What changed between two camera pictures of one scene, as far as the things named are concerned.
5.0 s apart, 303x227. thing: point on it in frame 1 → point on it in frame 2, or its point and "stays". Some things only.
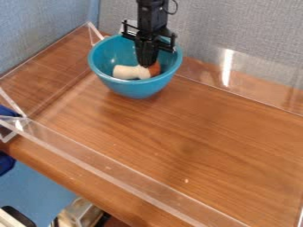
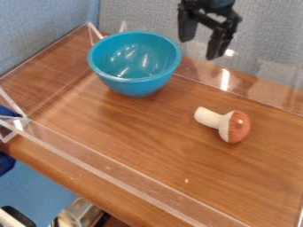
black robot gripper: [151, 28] → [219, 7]
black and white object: [12, 218] stays
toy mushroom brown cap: [136, 72] → [232, 124]
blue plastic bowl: [116, 50] stays
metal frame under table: [79, 215] stays
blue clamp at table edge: [7, 160] stays
